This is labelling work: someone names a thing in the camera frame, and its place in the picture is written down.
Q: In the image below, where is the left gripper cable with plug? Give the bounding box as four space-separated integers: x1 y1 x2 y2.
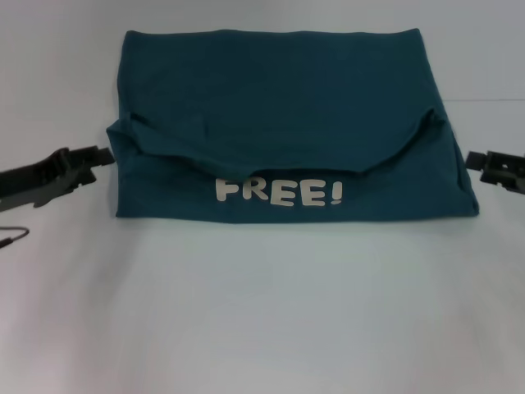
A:
0 226 31 249

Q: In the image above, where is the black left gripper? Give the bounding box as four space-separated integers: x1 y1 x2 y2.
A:
0 144 113 213

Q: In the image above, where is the teal blue t-shirt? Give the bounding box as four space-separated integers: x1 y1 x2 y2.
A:
105 27 481 226

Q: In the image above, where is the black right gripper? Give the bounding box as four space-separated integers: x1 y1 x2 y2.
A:
467 149 525 195

